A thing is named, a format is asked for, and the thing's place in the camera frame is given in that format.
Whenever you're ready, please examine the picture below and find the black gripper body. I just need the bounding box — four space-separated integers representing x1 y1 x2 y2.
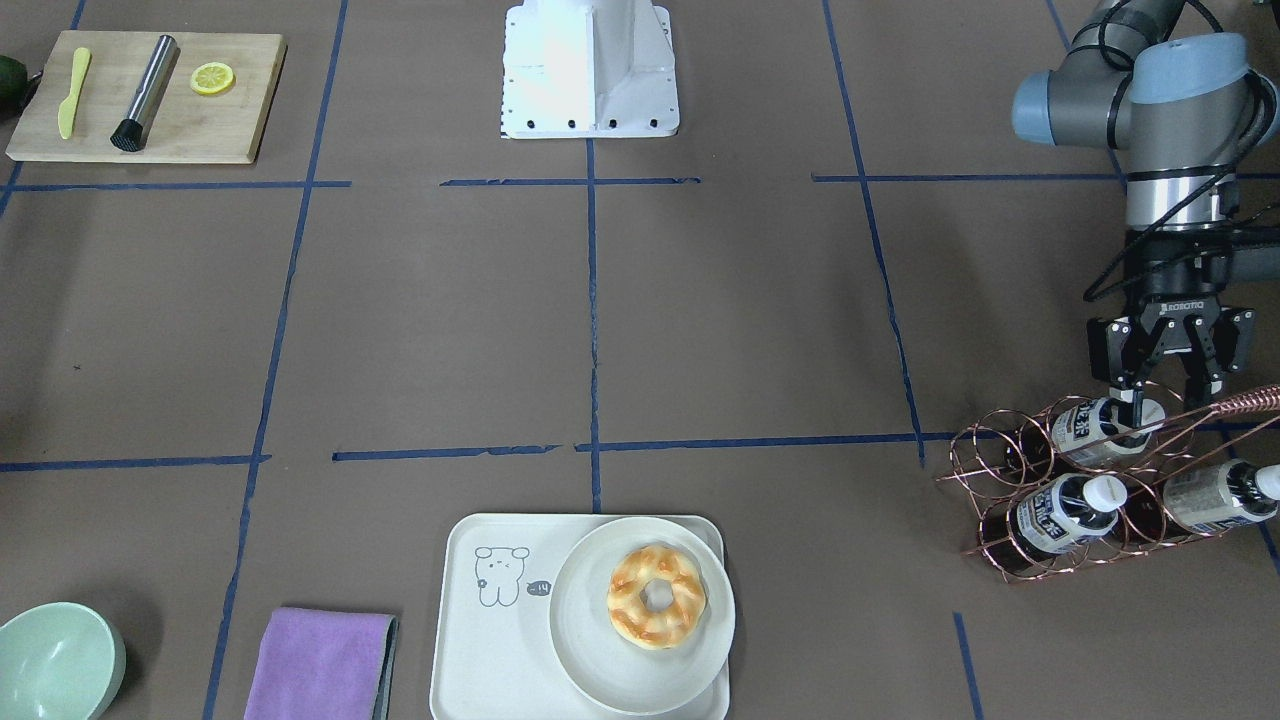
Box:
1085 228 1279 386

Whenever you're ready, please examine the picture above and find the tea bottle white cap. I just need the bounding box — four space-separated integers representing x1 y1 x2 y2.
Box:
1004 396 1169 479

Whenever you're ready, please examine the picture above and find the cream serving tray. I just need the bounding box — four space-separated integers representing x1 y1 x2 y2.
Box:
430 512 730 719

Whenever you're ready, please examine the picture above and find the glazed twisted donut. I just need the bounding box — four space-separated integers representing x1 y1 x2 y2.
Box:
605 544 708 650

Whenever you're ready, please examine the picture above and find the cream round plate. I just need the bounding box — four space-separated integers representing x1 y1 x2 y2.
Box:
549 516 736 717

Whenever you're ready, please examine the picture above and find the purple folded cloth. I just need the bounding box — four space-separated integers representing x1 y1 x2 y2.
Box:
244 607 399 719

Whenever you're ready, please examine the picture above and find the lemon slice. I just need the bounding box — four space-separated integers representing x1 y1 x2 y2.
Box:
189 61 237 96

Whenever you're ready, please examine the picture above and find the bamboo cutting board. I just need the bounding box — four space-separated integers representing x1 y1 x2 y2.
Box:
5 29 287 164

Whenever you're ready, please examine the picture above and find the steel muddler black tip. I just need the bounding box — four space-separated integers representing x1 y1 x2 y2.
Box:
110 35 180 152

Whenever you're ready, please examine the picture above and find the yellow plastic knife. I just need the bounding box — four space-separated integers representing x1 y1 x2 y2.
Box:
58 47 92 141

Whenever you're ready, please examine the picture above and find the mint green bowl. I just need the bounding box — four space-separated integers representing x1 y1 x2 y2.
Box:
1 602 125 719

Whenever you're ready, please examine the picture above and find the green lime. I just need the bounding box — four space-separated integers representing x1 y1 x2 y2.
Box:
0 55 31 122

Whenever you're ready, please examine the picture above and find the copper wire bottle rack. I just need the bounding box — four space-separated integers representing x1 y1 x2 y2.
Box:
947 386 1277 584

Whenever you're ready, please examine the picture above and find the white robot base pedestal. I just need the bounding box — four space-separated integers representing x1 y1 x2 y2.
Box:
500 1 681 140

